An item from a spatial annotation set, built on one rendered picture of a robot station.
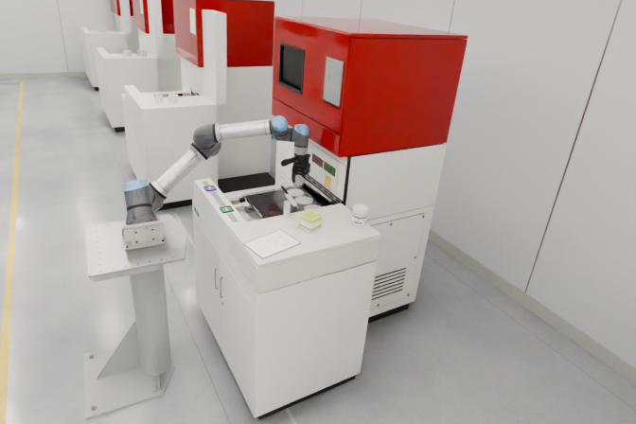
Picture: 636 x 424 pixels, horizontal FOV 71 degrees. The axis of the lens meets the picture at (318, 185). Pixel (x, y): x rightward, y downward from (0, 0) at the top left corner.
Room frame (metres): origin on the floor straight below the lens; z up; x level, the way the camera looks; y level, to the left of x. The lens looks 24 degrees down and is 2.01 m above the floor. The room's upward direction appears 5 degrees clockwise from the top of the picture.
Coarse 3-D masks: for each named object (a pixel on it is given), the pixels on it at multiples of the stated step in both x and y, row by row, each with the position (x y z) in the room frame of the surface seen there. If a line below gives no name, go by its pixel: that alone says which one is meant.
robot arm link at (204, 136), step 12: (264, 120) 2.14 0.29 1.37; (276, 120) 2.11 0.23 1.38; (204, 132) 2.08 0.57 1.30; (216, 132) 2.08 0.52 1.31; (228, 132) 2.09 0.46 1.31; (240, 132) 2.10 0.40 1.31; (252, 132) 2.10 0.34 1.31; (264, 132) 2.11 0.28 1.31; (276, 132) 2.12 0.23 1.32; (204, 144) 2.09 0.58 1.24
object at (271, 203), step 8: (264, 192) 2.29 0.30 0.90; (272, 192) 2.30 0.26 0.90; (280, 192) 2.31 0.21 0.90; (304, 192) 2.34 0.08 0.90; (256, 200) 2.19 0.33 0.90; (264, 200) 2.20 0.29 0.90; (272, 200) 2.21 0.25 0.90; (280, 200) 2.22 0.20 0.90; (288, 200) 2.22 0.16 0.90; (312, 200) 2.25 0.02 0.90; (256, 208) 2.10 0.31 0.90; (264, 208) 2.10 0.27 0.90; (272, 208) 2.11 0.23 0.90; (280, 208) 2.11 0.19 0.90; (296, 208) 2.13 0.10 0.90; (304, 208) 2.14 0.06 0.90; (264, 216) 2.02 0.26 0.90; (272, 216) 2.02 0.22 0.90
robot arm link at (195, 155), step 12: (192, 144) 2.17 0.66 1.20; (216, 144) 2.17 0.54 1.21; (192, 156) 2.14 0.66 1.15; (204, 156) 2.15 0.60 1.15; (168, 168) 2.11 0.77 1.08; (180, 168) 2.10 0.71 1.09; (192, 168) 2.14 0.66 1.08; (156, 180) 2.08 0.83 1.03; (168, 180) 2.06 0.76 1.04; (180, 180) 2.10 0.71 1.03; (156, 192) 2.01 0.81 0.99; (156, 204) 2.01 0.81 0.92
